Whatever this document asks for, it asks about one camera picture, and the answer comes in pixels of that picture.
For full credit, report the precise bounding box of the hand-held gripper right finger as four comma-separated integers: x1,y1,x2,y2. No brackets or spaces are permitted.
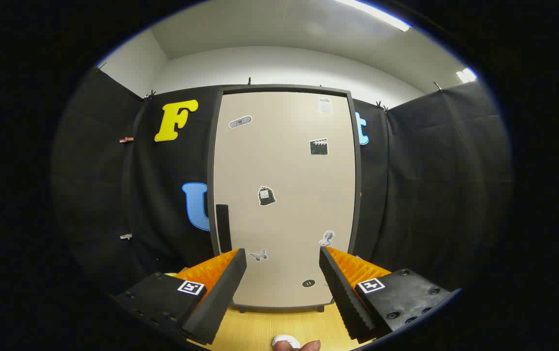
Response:
319,245,455,342

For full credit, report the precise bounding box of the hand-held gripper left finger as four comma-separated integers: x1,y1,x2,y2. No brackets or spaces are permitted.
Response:
114,248,248,346

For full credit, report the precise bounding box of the white canvas shoe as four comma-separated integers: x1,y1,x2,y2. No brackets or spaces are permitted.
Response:
272,334,301,348

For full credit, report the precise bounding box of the dark grey shoe cabinet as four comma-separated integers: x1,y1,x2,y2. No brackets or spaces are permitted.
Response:
208,84,363,314

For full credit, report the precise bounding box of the black backdrop cloth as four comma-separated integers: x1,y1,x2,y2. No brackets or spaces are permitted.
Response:
50,66,513,298

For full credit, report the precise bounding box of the long ceiling light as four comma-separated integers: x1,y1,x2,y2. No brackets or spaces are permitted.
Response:
333,0,412,32

